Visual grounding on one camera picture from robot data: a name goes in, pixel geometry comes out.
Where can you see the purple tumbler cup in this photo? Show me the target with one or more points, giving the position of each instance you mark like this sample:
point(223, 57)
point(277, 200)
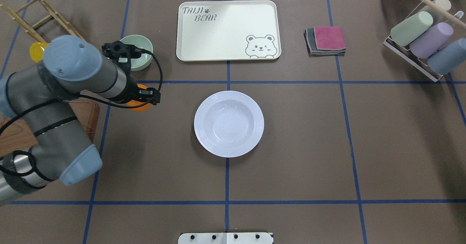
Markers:
point(432, 40)

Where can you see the wooden cutting board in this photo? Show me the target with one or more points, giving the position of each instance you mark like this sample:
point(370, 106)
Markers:
point(18, 136)

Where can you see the cream bear serving tray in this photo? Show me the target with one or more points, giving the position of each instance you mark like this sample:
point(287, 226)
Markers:
point(237, 30)

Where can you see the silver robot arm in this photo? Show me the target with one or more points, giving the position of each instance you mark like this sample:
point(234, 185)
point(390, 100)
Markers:
point(41, 96)

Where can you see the yellow mug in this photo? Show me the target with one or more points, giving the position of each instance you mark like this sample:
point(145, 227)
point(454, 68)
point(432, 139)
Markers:
point(37, 50)

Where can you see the green tumbler cup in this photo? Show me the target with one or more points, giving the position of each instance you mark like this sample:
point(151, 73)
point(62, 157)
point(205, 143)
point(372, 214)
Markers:
point(411, 28)

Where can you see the white wire cup rack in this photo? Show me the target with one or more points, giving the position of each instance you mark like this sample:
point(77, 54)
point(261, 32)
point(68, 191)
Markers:
point(455, 17)

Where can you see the wooden mug drying rack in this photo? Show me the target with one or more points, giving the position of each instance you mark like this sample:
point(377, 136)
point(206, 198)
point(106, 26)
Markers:
point(35, 14)

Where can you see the beige tumbler cup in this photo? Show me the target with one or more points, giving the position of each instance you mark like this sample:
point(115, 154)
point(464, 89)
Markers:
point(443, 4)

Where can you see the grey folded cloth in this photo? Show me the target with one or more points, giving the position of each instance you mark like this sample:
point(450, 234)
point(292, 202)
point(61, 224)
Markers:
point(310, 40)

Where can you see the pink folded cloth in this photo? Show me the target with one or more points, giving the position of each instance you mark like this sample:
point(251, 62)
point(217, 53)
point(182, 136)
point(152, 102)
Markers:
point(329, 38)

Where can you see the orange fruit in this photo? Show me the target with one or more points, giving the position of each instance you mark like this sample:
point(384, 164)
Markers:
point(133, 103)

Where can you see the blue tumbler cup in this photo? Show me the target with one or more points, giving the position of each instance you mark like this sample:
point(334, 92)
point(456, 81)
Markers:
point(448, 58)

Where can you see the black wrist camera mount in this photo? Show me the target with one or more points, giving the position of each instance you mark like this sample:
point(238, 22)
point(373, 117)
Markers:
point(119, 53)

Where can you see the green ceramic bowl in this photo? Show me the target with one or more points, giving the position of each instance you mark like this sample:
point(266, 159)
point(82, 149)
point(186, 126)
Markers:
point(143, 48)

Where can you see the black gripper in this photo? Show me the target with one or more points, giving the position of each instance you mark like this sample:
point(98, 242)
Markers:
point(128, 91)

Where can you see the white ceramic plate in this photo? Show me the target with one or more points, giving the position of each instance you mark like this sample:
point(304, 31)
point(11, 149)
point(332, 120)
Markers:
point(229, 124)

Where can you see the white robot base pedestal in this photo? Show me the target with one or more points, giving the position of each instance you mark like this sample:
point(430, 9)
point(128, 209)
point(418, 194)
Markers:
point(227, 238)

